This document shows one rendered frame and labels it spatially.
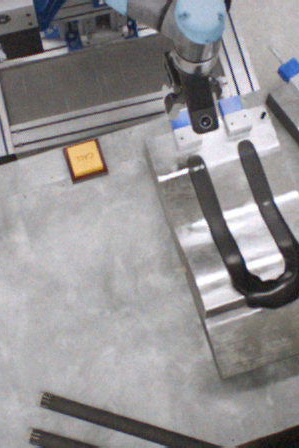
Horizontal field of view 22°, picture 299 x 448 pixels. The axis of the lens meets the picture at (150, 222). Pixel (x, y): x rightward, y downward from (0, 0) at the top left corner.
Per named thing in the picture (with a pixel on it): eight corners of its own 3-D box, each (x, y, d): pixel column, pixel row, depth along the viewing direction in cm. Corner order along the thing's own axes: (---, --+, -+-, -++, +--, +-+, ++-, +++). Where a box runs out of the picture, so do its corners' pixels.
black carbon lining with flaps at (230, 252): (181, 161, 158) (184, 145, 149) (254, 139, 160) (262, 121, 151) (238, 322, 150) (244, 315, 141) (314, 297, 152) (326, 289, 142)
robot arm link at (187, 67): (226, 56, 123) (178, 70, 122) (223, 69, 127) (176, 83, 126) (211, 16, 124) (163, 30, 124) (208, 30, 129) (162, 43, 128)
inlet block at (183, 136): (158, 99, 163) (159, 88, 157) (180, 93, 163) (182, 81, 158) (178, 155, 159) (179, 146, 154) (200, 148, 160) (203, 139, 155)
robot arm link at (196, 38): (187, -28, 114) (238, -2, 113) (183, 10, 124) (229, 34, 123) (161, 12, 112) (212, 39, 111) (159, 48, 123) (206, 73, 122)
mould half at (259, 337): (144, 154, 166) (144, 131, 153) (257, 121, 169) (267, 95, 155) (220, 380, 154) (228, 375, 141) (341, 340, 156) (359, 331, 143)
